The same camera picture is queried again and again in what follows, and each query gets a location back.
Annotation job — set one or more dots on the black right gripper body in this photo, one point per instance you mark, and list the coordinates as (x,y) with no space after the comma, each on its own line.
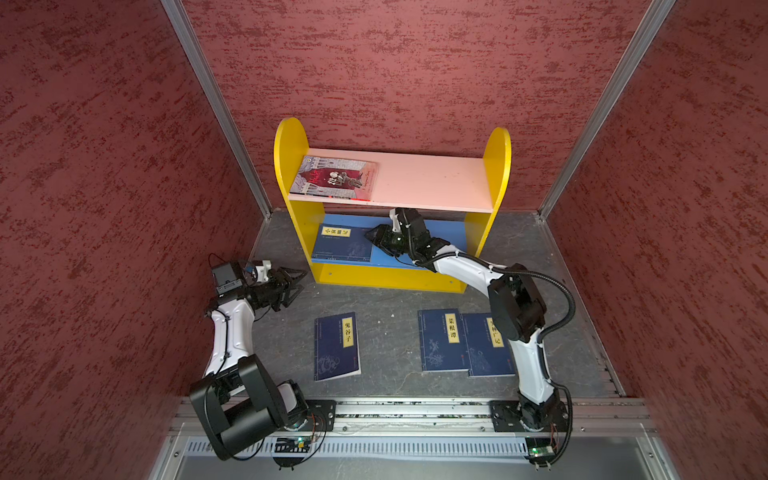
(403,244)

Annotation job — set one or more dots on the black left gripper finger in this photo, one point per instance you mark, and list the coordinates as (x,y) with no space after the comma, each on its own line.
(286,295)
(290,276)

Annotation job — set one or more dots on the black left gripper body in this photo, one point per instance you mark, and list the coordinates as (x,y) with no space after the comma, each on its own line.
(271,291)

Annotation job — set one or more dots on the blue chinese book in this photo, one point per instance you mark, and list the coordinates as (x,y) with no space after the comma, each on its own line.
(489,354)
(342,244)
(336,347)
(443,346)

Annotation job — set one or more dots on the pink Hamlet picture book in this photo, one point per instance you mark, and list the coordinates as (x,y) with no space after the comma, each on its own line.
(337,178)

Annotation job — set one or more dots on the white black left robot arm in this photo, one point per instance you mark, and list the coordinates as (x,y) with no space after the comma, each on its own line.
(237,402)

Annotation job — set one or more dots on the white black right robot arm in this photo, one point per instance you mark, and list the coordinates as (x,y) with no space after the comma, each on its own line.
(517,307)

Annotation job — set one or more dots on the yellow pink blue bookshelf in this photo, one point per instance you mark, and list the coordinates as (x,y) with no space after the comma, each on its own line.
(474,187)

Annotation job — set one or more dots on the left green circuit board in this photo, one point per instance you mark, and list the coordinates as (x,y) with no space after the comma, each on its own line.
(292,446)

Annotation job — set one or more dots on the green circuit board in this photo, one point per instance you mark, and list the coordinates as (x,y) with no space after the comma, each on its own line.
(292,446)
(540,451)

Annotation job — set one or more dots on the right green circuit board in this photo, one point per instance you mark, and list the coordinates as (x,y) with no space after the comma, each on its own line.
(540,451)

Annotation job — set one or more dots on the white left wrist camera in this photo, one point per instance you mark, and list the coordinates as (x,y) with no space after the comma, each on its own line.
(259,270)

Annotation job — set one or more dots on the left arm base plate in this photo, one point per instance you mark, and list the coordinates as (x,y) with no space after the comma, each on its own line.
(312,415)

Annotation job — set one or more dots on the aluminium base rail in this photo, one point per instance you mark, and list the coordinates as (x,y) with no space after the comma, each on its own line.
(464,416)

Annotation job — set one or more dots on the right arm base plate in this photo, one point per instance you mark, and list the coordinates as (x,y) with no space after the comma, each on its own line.
(516,417)

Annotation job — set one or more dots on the left aluminium corner post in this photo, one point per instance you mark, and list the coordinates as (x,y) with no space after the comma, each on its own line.
(188,39)

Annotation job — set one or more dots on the aluminium corner post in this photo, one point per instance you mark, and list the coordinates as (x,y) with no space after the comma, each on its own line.
(646,31)
(188,39)

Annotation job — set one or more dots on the right aluminium corner post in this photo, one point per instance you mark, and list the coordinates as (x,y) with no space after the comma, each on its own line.
(646,31)

